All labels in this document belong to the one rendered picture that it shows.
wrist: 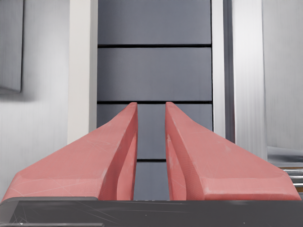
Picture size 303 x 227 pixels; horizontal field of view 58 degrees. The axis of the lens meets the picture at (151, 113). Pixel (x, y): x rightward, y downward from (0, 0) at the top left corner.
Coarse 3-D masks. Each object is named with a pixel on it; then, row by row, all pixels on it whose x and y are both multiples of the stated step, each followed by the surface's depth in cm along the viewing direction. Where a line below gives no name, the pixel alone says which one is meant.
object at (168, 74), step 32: (128, 0) 19; (160, 0) 19; (192, 0) 19; (128, 32) 18; (160, 32) 18; (192, 32) 18; (128, 64) 18; (160, 64) 18; (192, 64) 18; (128, 96) 18; (160, 96) 18; (192, 96) 18; (96, 128) 18; (160, 128) 18; (160, 160) 18; (160, 192) 18
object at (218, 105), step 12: (216, 0) 19; (216, 12) 19; (216, 24) 19; (216, 36) 19; (216, 48) 19; (216, 60) 18; (216, 72) 18; (216, 84) 18; (216, 96) 18; (216, 108) 18; (216, 120) 18; (216, 132) 18
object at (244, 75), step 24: (240, 0) 10; (240, 24) 10; (240, 48) 10; (240, 72) 10; (264, 72) 10; (240, 96) 10; (264, 96) 10; (240, 120) 10; (264, 120) 10; (240, 144) 10; (264, 144) 10
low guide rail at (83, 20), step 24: (72, 0) 15; (96, 0) 17; (72, 24) 15; (96, 24) 17; (72, 48) 15; (96, 48) 17; (72, 72) 15; (96, 72) 17; (72, 96) 15; (96, 96) 17; (72, 120) 15
